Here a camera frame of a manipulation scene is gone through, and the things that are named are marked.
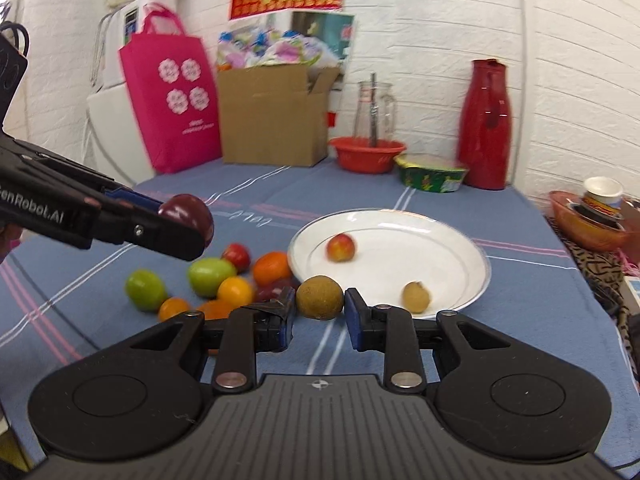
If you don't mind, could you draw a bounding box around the dark plum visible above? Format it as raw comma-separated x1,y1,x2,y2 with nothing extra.
254,278,299,302
158,194,215,247

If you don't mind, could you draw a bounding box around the dark plum front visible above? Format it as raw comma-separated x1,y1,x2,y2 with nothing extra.
158,194,215,247

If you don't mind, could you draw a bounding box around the brown kiwi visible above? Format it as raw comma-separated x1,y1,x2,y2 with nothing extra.
401,282,432,314
296,275,344,321

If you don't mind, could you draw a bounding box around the small yellow orange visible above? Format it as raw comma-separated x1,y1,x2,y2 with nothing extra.
217,276,255,308

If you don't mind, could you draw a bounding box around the large orange front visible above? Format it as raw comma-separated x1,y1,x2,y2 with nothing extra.
198,299,235,321

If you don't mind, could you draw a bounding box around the large orange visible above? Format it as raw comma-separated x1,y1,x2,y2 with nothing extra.
198,299,235,321
252,252,292,287

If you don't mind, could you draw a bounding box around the large orange back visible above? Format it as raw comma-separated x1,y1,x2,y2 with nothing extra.
252,252,292,287

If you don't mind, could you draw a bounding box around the green fruit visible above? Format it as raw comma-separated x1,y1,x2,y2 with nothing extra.
125,269,168,312
188,258,236,298

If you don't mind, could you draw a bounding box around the small red apple back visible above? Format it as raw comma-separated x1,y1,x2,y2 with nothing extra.
221,243,252,274

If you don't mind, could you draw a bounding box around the small red apple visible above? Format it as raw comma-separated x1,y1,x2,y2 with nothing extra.
326,233,357,263
221,243,252,274

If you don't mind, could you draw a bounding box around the small red apple front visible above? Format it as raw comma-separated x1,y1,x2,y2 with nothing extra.
326,233,357,263

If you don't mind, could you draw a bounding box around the person's left hand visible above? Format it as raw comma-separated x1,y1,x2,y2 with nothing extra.
0,223,23,261

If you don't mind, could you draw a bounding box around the white appliance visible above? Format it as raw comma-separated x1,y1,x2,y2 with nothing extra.
85,0,164,185

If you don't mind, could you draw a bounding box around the white ceramic plate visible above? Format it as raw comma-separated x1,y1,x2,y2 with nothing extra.
288,209,491,320

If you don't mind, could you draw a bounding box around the blue striped tablecloth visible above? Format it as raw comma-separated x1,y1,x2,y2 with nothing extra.
1,162,639,477

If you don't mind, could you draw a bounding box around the pink tote bag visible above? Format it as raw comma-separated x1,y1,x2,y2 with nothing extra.
119,3,222,174

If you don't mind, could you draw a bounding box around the cardboard box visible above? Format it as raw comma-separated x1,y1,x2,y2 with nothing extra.
217,64,340,167

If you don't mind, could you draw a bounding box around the green instant noodle bowl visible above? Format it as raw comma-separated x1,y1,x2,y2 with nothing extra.
394,153,469,194

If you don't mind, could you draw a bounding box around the red plastic basket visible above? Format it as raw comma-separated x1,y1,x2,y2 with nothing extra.
329,136,407,174

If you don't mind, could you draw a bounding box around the floral cloth in box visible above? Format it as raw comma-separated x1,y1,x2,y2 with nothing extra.
216,26,341,70

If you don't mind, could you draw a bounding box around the red thermos jug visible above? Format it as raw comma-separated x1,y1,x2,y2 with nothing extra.
457,58,512,191

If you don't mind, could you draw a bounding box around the patterned brown cloth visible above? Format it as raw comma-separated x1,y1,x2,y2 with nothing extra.
546,217,639,382

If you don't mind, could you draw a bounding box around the black stirrer in pitcher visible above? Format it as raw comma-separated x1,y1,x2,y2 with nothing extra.
369,72,378,148

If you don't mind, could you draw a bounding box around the glass pitcher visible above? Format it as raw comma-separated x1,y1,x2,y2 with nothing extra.
352,79,397,148

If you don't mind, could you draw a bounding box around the white paper cup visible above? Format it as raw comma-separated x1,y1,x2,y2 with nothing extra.
582,176,624,209

